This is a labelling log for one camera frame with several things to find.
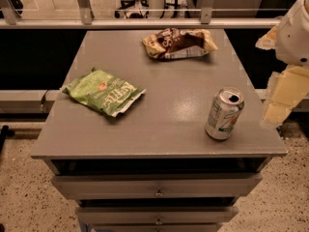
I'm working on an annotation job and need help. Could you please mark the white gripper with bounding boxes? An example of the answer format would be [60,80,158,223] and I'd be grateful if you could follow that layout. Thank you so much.
[255,0,309,129]

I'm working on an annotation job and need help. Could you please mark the silver 7up can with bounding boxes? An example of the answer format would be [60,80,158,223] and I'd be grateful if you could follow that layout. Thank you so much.
[205,86,244,140]

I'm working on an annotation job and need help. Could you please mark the brown chip bag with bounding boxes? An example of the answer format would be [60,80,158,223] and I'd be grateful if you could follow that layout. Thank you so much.
[142,28,218,60]

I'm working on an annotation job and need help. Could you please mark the green Kettle chip bag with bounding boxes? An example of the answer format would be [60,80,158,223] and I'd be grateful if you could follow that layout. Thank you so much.
[63,68,146,117]

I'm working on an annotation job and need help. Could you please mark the top grey drawer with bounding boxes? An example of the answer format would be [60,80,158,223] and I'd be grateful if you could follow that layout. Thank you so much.
[52,173,262,200]

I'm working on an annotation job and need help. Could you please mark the grey drawer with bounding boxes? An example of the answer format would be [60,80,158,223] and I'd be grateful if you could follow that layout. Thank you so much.
[76,207,239,225]
[52,173,262,200]

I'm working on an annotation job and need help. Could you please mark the grey drawer cabinet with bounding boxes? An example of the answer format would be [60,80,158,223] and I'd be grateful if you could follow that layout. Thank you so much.
[32,30,286,232]

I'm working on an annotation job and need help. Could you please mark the top drawer knob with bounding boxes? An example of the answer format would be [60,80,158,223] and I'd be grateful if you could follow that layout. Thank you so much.
[154,187,164,198]

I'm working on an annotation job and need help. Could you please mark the drawer knob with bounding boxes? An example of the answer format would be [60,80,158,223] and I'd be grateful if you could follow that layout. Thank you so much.
[154,217,163,226]
[154,187,164,198]

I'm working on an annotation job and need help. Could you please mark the black cable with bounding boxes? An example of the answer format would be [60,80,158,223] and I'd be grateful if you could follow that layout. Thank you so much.
[40,89,51,114]

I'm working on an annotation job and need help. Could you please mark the metal railing frame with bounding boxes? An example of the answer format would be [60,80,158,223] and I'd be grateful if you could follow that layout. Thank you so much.
[0,0,294,30]

